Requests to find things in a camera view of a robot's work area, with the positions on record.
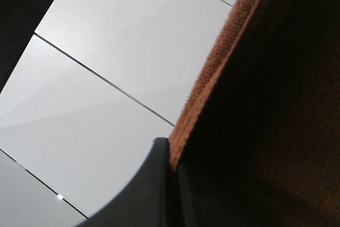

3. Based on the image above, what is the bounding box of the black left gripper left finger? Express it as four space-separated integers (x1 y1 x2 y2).
79 138 169 226

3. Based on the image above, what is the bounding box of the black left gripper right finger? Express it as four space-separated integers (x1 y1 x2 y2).
177 163 239 226

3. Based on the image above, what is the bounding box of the brown microfiber towel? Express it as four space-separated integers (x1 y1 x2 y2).
169 0 339 226

